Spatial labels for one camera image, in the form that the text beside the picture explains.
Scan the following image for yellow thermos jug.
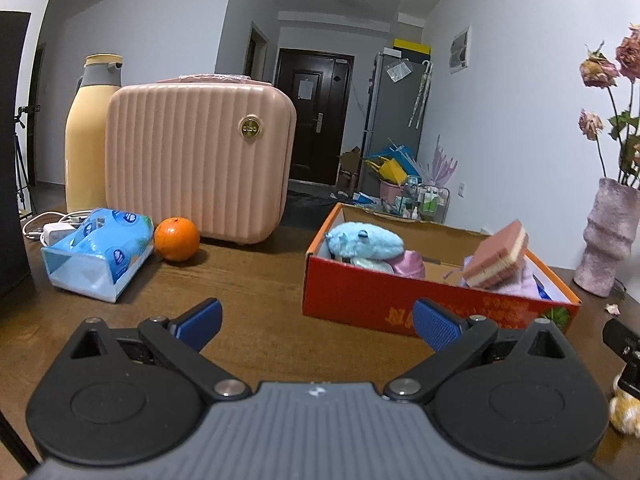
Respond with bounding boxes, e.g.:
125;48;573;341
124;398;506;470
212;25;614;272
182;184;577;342
65;53;124;214

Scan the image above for purple feather decoration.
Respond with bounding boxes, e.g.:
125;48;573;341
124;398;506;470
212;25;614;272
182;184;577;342
430;134;458;188

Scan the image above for dried pink rose bouquet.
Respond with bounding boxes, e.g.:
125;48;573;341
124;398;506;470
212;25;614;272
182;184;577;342
579;22;640;188

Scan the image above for orange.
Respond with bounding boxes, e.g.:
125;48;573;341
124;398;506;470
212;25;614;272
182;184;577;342
153;216;201;262

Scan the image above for blue plush toy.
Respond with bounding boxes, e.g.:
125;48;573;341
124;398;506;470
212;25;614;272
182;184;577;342
325;221;406;262

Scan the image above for pink bucket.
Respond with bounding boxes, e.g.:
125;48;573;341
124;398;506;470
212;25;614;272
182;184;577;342
380;180;406;206

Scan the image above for blue tissue pack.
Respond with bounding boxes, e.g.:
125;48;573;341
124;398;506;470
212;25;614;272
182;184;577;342
41;207;155;304

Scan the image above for pink sponge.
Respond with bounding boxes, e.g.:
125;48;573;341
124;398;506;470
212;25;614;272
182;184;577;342
461;219;529;289

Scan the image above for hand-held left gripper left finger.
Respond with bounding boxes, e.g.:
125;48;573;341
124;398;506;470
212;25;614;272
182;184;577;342
52;298;252;402

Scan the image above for blue handkerchief tissue box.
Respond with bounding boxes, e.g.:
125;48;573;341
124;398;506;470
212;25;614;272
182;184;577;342
532;274;555;302

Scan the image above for pink textured vase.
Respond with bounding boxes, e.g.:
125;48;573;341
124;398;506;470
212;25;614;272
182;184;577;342
573;177;640;297

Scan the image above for metal trolley with bottles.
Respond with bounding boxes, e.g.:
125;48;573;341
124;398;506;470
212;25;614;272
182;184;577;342
395;180;451;224

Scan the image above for yellow plush toy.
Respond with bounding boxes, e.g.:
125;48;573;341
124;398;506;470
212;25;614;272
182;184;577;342
607;360;640;433

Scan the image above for black tripod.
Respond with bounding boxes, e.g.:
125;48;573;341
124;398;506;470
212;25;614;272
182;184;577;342
12;105;41;211

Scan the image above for white wall panel box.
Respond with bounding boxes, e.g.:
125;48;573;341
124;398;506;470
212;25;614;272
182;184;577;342
448;25;472;73

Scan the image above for open cardboard box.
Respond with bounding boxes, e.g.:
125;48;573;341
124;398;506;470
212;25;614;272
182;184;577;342
338;146;363;196

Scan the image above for dark entrance door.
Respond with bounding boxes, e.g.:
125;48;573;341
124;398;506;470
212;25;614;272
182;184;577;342
274;48;355;186

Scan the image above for blue and yellow bags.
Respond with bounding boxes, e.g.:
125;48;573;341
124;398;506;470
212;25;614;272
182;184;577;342
364;144;422;186

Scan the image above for red cardboard box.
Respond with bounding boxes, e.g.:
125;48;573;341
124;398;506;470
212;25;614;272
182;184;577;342
301;202;582;338

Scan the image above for yellow and black box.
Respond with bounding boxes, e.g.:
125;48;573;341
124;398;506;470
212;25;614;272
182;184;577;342
392;38;432;54

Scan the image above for plastic wad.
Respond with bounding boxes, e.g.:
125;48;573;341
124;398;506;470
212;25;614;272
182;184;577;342
345;255;396;275

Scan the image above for pink ribbed suitcase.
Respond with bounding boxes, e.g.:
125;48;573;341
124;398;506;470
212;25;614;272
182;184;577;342
104;76;297;246

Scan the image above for black bag on floor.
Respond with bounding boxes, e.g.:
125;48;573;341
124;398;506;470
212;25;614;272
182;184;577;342
285;187;346;228

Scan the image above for grey refrigerator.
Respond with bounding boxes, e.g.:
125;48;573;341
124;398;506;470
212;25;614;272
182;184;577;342
361;51;433;196

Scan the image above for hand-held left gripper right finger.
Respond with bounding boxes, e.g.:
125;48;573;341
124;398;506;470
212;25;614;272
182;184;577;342
384;299;586;403

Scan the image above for clear folded umbrella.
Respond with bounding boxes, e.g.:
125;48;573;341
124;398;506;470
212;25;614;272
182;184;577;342
407;59;433;129

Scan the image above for white charger with cable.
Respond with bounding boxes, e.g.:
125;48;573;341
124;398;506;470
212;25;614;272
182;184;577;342
22;211;91;241

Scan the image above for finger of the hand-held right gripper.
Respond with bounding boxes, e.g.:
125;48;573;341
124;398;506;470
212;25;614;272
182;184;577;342
617;375;640;403
602;319;640;368

